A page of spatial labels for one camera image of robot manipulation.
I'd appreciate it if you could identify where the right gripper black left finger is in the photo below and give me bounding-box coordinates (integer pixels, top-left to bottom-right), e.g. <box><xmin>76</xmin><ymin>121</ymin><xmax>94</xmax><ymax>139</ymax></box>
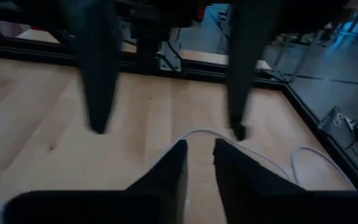
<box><xmin>125</xmin><ymin>139</ymin><xmax>188</xmax><ymax>224</ymax></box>

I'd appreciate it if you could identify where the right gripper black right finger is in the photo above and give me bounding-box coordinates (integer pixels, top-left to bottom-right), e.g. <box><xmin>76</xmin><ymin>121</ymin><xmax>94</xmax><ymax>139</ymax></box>
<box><xmin>213</xmin><ymin>138</ymin><xmax>306</xmax><ymax>224</ymax></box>

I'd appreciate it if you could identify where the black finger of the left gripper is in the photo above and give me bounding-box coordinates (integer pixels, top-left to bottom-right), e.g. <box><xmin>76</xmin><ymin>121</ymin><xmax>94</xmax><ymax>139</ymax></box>
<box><xmin>227</xmin><ymin>15</ymin><xmax>281</xmax><ymax>141</ymax></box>
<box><xmin>70</xmin><ymin>15</ymin><xmax>121</xmax><ymax>135</ymax></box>

